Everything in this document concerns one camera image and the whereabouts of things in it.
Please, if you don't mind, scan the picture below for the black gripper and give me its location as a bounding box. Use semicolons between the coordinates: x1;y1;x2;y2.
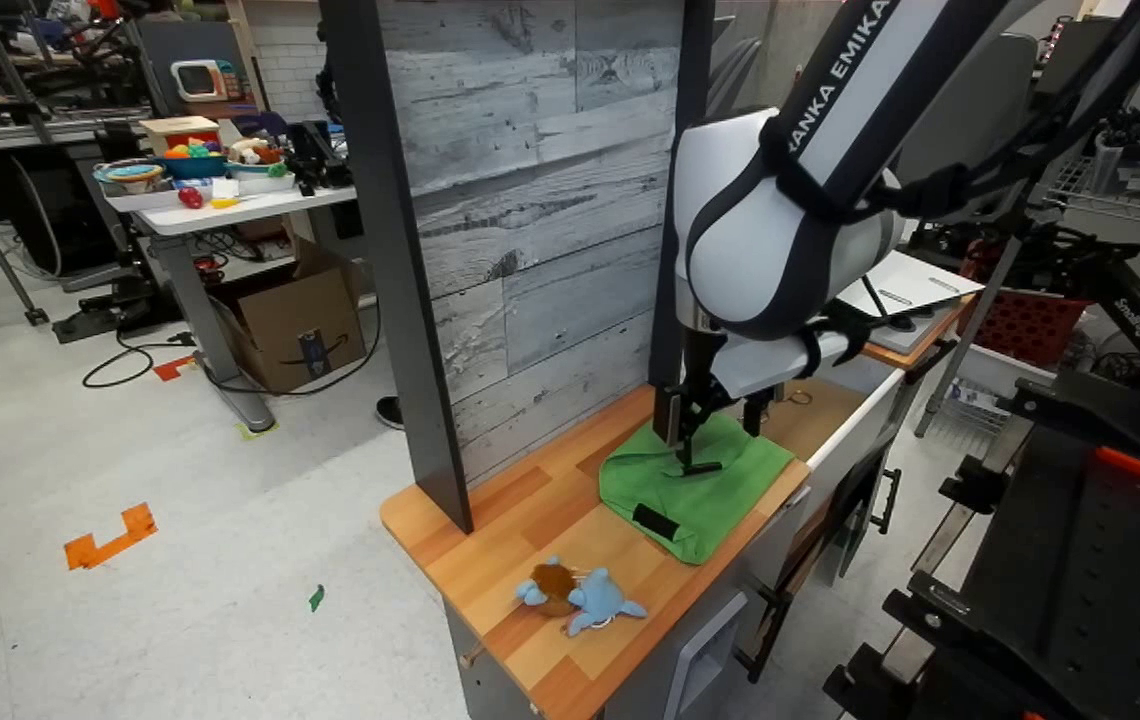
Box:
650;324;740;479

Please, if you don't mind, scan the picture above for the green cloth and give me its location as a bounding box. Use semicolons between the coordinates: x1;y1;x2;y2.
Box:
596;403;796;569

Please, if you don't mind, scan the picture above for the wooden top toy kitchen cabinet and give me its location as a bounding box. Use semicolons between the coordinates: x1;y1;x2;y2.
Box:
379;381;907;720

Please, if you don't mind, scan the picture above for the white sink basin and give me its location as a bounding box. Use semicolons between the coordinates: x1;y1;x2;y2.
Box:
759;356;907;472

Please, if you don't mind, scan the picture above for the blue plush turtle toy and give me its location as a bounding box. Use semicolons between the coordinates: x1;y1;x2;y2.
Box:
511;559;649;642

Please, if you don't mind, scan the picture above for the small wooden side table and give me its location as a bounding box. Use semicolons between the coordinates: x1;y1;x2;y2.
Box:
860;295;980;375

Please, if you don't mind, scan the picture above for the grey wood pattern back panel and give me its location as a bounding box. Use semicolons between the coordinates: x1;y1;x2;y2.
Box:
371;0;689;488

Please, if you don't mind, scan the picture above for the white flat tray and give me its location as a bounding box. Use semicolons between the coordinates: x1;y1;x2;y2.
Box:
834;248;987;329

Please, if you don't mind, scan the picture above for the red plastic crate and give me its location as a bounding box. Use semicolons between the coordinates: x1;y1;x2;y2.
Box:
977;283;1090;374

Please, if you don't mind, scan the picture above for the brown cardboard box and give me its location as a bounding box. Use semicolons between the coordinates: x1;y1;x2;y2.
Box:
202;253;371;398

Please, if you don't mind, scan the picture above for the white height adjustable table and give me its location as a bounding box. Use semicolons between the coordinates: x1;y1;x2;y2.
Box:
98;169;365;436

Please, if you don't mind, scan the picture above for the blue bowl of toys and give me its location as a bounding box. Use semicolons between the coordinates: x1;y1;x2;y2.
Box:
155;141;232;183

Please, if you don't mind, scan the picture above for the orange floor tape marker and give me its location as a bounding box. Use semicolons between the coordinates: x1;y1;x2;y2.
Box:
59;500;159;577

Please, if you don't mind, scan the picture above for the wooden toy box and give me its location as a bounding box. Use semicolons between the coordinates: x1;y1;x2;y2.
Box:
137;111;222;154

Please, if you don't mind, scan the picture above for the white framed small monitor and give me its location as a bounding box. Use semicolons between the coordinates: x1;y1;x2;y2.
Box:
169;56;239;109

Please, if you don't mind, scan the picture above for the narrow black frame post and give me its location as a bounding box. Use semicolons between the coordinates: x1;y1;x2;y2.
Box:
645;0;721;398

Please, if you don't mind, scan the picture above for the black cabinet door handle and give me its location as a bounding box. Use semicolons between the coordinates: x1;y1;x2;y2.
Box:
869;466;903;539

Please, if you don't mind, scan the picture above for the wide black frame post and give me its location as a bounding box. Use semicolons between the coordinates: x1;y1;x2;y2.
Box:
315;0;477;536

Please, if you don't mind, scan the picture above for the black stand with orange handle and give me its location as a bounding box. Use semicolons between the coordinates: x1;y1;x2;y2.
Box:
818;363;1140;720

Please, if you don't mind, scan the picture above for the black floor cable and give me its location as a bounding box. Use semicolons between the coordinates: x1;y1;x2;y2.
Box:
76;334;202;398

